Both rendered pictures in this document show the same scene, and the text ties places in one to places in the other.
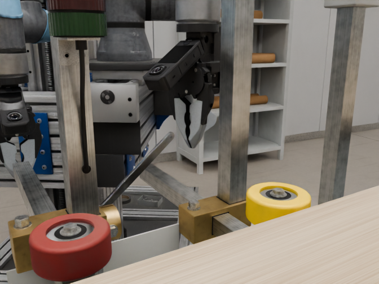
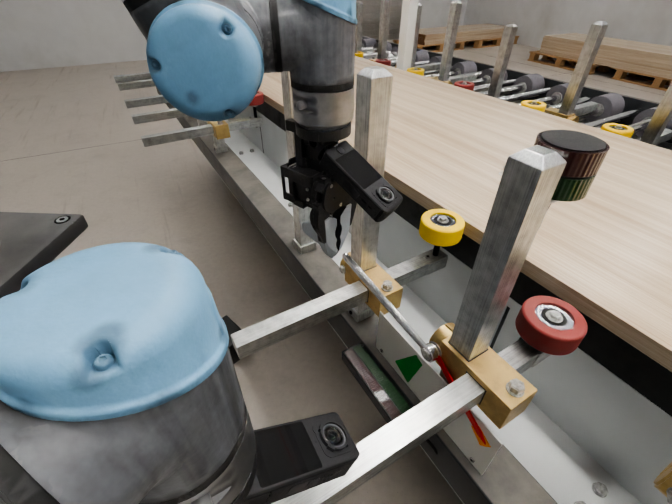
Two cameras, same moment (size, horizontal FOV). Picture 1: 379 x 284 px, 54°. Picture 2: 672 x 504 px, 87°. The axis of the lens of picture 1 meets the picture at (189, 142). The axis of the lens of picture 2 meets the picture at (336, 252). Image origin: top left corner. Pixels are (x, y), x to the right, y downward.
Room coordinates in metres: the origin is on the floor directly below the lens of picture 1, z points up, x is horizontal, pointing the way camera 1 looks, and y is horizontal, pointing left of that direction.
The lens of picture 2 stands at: (0.64, 0.44, 1.27)
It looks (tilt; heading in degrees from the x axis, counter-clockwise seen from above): 38 degrees down; 270
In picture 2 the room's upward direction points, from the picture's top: straight up
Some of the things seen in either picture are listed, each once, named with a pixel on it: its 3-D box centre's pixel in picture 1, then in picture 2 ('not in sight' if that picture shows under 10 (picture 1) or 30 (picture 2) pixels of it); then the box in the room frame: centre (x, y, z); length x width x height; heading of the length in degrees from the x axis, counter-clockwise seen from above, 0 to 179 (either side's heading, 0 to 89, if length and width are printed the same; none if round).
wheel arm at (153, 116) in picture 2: not in sight; (189, 111); (1.25, -1.09, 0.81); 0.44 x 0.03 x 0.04; 31
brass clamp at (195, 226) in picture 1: (220, 214); (369, 280); (0.58, -0.05, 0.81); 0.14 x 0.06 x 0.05; 121
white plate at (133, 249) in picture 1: (104, 273); (425, 385); (0.50, 0.13, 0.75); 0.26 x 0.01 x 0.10; 121
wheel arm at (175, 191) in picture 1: (195, 207); (352, 296); (0.61, -0.01, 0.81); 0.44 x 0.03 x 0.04; 31
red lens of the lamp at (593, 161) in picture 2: (76, 0); (567, 152); (0.42, 0.12, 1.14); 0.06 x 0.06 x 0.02
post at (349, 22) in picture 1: (339, 127); (298, 167); (0.72, -0.30, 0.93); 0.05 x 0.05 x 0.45; 31
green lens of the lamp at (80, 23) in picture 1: (78, 25); (557, 176); (0.42, 0.12, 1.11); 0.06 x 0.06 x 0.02
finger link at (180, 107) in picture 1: (191, 120); (317, 233); (0.67, 0.00, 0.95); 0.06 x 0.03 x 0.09; 141
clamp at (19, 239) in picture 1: (67, 234); (477, 368); (0.45, 0.16, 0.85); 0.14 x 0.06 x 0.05; 121
